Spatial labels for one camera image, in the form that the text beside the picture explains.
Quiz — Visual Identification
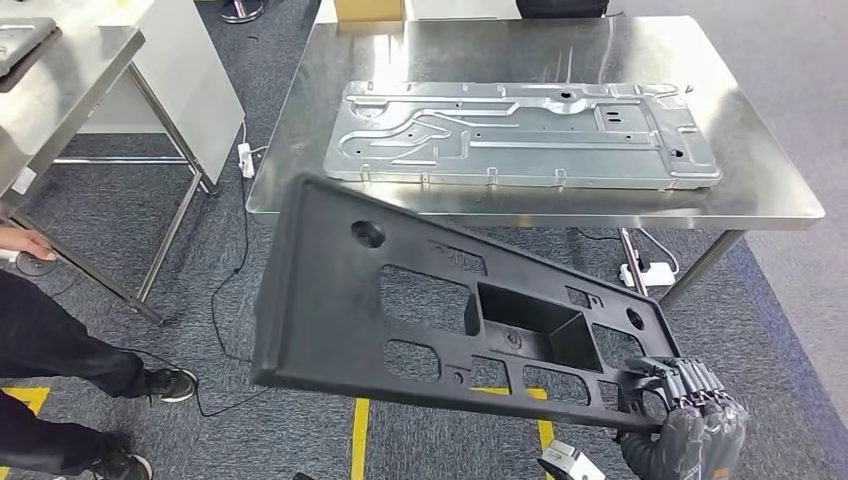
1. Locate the wide white power strip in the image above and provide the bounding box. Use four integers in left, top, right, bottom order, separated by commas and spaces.
619, 261, 677, 288

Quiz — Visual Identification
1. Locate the brown cardboard box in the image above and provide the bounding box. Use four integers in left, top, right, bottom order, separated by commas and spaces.
333, 0, 405, 23

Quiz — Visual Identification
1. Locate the stainless steel workbench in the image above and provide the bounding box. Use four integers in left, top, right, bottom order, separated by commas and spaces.
246, 14, 827, 313

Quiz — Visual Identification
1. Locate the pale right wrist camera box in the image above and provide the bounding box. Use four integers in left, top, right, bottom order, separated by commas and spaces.
536, 440, 607, 480

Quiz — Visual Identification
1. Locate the stamped silver metal plate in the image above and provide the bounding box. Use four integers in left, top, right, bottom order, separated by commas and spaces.
322, 80, 723, 191

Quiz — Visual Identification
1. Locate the yellow floor tape rectangle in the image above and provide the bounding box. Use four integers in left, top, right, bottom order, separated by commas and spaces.
349, 387, 558, 480

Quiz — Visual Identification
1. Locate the black bag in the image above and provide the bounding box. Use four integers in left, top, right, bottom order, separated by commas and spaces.
515, 0, 611, 20

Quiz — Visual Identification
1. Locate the black plastic panel part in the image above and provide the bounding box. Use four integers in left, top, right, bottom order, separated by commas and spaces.
251, 173, 684, 435

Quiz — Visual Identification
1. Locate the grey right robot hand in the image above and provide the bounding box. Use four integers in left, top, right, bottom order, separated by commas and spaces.
619, 356, 751, 480

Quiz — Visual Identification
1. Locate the person's hand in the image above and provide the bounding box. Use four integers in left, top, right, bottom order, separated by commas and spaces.
0, 225, 58, 262

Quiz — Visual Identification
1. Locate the small stainless steel table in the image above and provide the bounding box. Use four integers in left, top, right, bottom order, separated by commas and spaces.
0, 18, 221, 326

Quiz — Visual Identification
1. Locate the white cabinet panel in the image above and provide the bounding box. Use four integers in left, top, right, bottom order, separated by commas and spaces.
79, 0, 246, 187

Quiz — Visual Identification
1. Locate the black floor cable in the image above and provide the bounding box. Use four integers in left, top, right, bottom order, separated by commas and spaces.
109, 173, 273, 420

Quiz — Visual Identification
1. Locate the white box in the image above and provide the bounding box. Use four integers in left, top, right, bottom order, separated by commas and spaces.
410, 0, 521, 21

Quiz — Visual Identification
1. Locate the chrome chair base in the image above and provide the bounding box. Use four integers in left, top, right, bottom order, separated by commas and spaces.
219, 0, 265, 25

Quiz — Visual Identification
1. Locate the round black floor disc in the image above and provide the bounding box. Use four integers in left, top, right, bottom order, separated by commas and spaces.
14, 250, 61, 278

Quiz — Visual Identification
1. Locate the person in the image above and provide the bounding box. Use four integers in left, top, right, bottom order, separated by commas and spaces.
0, 225, 200, 480

